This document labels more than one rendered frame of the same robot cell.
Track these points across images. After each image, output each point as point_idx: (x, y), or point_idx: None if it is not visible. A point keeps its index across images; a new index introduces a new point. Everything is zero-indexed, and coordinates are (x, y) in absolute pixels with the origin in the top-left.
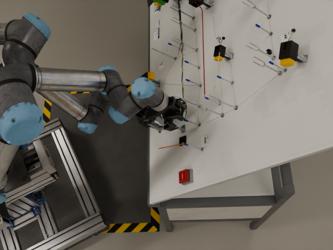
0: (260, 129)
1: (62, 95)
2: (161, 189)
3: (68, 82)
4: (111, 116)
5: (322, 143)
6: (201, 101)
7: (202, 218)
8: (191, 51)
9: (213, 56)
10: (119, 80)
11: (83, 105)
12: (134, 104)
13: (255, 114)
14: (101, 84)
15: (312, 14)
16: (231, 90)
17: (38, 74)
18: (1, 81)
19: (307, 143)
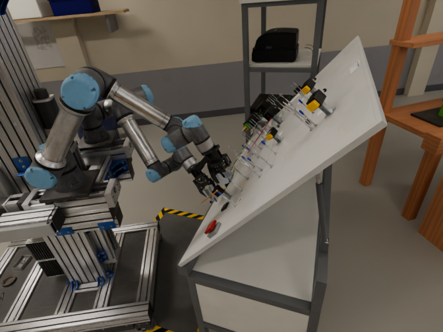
0: (283, 170)
1: (141, 139)
2: (192, 249)
3: (138, 102)
4: (161, 141)
5: (330, 153)
6: (250, 176)
7: (236, 330)
8: (258, 151)
9: (265, 135)
10: (180, 124)
11: (154, 155)
12: (180, 133)
13: (283, 163)
14: (165, 120)
15: (346, 86)
16: (273, 158)
17: (117, 84)
18: None
19: (318, 160)
